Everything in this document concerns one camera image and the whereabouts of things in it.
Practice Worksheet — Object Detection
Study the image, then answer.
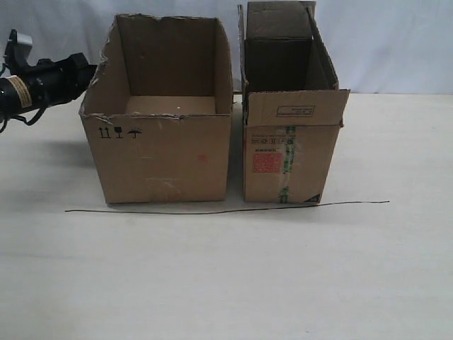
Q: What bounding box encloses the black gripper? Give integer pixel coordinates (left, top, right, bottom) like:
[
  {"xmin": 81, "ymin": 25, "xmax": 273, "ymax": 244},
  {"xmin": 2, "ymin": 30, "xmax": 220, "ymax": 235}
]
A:
[{"xmin": 35, "ymin": 52, "xmax": 97, "ymax": 106}]

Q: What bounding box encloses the torn cardboard box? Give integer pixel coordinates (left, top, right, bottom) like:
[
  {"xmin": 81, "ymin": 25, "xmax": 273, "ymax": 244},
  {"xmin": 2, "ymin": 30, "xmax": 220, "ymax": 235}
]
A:
[{"xmin": 79, "ymin": 13, "xmax": 233, "ymax": 204}]

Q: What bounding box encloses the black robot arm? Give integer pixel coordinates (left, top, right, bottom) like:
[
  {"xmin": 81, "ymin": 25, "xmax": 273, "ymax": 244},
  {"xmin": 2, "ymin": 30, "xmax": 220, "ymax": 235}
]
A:
[{"xmin": 1, "ymin": 52, "xmax": 97, "ymax": 131}]

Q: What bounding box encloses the tall cardboard box green tape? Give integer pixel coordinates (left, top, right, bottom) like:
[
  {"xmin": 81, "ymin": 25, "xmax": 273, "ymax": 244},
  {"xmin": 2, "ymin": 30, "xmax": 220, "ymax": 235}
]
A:
[{"xmin": 238, "ymin": 1, "xmax": 350, "ymax": 204}]

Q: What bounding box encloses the thin dark line marker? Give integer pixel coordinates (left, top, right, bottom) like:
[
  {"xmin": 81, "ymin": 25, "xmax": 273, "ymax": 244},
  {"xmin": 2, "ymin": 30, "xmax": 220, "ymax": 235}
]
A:
[{"xmin": 64, "ymin": 200, "xmax": 391, "ymax": 216}]

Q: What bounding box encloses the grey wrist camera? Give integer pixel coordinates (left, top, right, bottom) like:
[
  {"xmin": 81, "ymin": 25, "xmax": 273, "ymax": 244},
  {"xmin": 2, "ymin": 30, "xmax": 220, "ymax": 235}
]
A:
[{"xmin": 4, "ymin": 29, "xmax": 33, "ymax": 74}]

